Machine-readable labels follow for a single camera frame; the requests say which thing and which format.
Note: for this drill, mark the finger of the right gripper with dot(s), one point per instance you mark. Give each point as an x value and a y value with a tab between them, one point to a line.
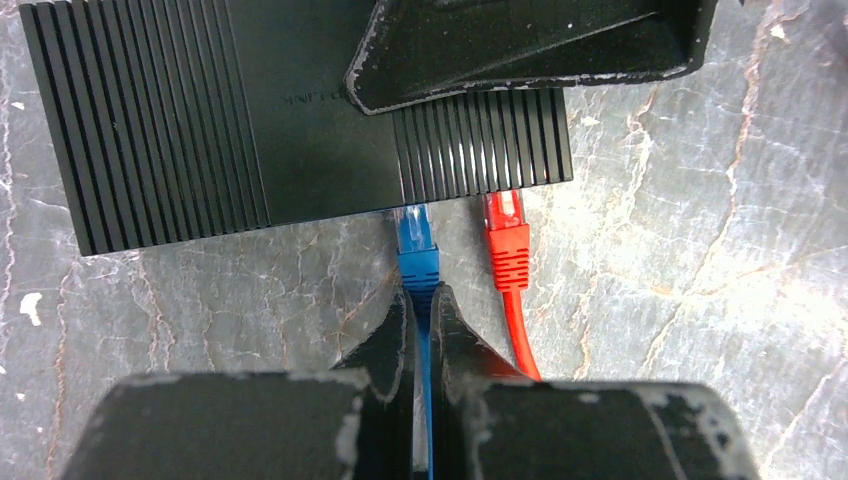
418	51

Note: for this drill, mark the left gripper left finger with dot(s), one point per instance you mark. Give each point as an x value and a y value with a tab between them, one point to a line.
376	438

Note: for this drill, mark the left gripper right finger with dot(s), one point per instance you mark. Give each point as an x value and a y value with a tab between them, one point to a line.
464	367

